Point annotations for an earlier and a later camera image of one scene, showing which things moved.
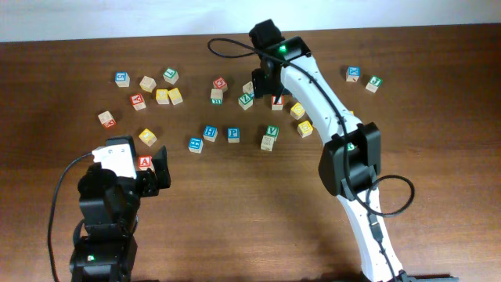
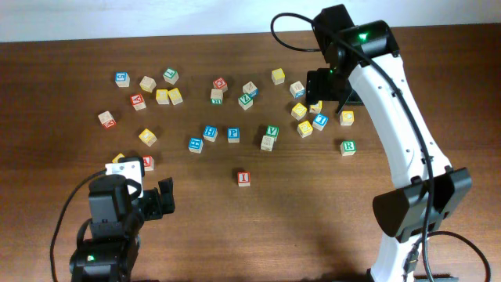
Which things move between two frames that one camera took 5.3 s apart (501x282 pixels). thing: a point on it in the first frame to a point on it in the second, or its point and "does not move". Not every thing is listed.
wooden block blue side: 248,88 does not move
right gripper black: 259,86 to 316,88
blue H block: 210,133 does not move
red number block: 220,83 does not move
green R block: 350,146 does not move
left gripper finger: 161,167 to 167,193
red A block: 145,162 does not move
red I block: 279,105 to 244,178
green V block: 272,131 does not move
